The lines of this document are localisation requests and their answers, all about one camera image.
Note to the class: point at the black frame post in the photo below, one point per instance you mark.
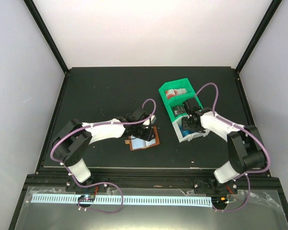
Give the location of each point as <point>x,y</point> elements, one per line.
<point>271,10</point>
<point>46,34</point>

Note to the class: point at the left circuit board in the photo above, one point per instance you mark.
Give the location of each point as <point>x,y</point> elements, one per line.
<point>86,198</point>

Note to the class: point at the blue credit card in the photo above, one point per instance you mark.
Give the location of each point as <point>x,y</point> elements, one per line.
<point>185,132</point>

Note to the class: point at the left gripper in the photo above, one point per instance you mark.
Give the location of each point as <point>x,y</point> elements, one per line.
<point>148,135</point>

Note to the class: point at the brown leather card holder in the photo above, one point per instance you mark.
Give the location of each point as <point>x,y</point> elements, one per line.
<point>139,144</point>

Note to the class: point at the black cards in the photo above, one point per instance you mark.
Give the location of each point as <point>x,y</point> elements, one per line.
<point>178,110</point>

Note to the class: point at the green middle bin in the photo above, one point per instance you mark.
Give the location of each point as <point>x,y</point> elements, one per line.
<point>174,104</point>

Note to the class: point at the left black frame post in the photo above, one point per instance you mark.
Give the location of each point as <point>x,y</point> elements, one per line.
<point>46,34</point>

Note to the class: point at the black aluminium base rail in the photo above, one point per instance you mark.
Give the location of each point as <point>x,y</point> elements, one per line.
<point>123,178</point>

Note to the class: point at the right black frame post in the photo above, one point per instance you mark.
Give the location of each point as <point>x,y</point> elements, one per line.
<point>271,10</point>

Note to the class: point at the right circuit board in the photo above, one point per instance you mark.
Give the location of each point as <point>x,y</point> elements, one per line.
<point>225,200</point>

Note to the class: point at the circuit board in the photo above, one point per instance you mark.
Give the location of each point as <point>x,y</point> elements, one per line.
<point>225,200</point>
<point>86,198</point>

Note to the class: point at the white bin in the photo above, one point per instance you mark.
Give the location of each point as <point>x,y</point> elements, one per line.
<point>176,125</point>

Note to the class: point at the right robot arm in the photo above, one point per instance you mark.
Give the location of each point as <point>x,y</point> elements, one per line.
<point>246,152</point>

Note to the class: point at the green bin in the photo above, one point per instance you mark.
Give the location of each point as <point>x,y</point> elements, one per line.
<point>174,104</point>
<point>176,84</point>

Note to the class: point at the white slotted cable duct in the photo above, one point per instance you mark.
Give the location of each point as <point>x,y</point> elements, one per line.
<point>190,201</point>

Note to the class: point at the green upper bin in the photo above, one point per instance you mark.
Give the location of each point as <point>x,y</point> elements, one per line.
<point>176,84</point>

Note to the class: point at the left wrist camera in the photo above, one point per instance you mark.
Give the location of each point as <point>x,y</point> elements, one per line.
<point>150,121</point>

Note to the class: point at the red white cards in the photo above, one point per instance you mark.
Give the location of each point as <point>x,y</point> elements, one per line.
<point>175,92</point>

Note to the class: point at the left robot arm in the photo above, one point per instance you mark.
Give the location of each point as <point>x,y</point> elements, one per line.
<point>69,145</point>

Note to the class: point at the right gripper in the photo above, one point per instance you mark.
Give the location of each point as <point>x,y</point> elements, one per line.
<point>186,127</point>

